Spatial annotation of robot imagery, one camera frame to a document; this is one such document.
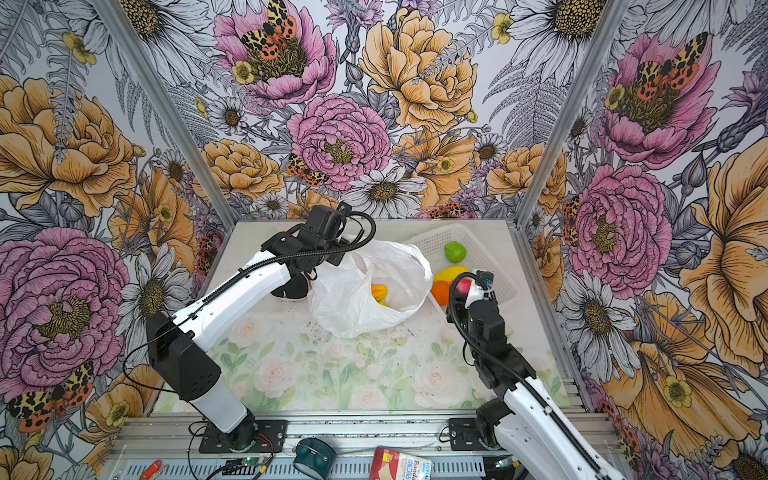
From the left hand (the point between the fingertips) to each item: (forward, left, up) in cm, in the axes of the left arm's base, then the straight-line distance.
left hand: (329, 247), depth 82 cm
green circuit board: (-45, +16, -24) cm, 54 cm away
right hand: (-13, -34, -5) cm, 36 cm away
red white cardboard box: (-46, -16, -20) cm, 53 cm away
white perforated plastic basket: (+10, -46, -17) cm, 50 cm away
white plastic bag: (-7, -11, -11) cm, 17 cm away
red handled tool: (-46, +39, -25) cm, 66 cm away
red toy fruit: (-12, -35, -2) cm, 37 cm away
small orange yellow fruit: (-2, -13, -20) cm, 24 cm away
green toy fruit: (+13, -39, -18) cm, 45 cm away
